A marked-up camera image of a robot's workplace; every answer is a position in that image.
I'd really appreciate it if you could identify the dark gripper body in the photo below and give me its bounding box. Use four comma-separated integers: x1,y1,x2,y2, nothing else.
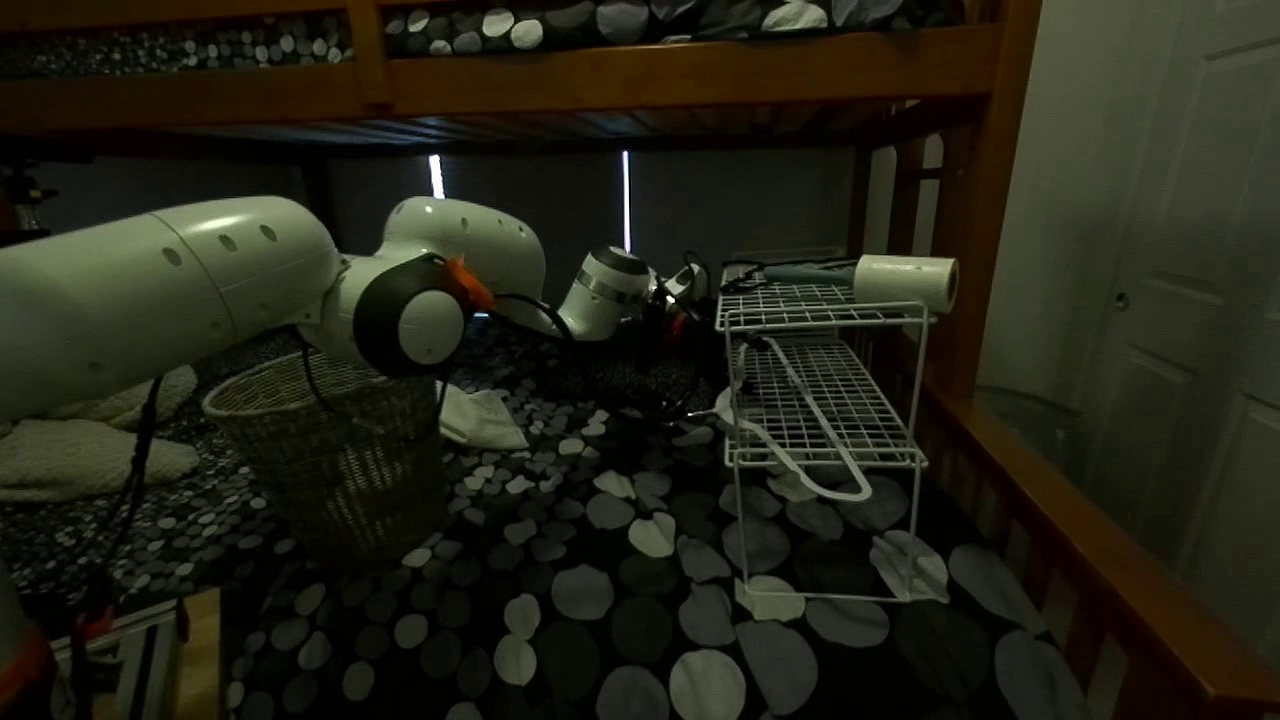
646,256,713,328

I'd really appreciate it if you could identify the white cord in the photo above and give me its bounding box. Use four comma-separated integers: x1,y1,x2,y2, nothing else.
716,330,878,510

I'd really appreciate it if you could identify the woven wicker basket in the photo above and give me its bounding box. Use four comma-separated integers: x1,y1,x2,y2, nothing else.
197,346,454,570

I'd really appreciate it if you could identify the white paper towel roll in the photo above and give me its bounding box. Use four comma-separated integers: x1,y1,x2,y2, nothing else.
846,249,963,318

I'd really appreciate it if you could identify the small white cloth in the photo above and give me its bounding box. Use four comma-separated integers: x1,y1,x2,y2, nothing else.
436,380,537,455

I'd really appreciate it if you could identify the spotted duvet on bunk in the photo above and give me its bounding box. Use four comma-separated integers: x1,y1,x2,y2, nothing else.
0,0,973,79

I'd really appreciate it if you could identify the black duvet with grey spots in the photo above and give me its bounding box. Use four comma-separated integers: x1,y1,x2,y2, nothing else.
0,305,1111,720

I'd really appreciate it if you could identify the translucent round bin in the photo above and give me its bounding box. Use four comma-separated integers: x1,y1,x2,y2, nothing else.
973,380,1089,484

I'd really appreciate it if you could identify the white panelled door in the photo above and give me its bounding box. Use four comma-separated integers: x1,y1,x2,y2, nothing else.
1072,0,1280,631

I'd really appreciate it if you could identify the large white pillow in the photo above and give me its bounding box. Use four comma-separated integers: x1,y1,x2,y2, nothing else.
0,415,208,507

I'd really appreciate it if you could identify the dark long-handled tool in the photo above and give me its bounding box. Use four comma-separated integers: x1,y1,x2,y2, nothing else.
716,251,861,299

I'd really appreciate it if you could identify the white wire shelf rack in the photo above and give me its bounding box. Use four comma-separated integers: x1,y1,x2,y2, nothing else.
709,256,937,607

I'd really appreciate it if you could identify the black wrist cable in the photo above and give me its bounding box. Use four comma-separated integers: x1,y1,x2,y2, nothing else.
454,273,585,346

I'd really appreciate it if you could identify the wooden bunk bed frame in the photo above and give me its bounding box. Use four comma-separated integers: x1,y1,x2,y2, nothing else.
0,0,1280,720

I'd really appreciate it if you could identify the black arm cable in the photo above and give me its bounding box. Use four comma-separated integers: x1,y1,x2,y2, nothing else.
72,322,321,647

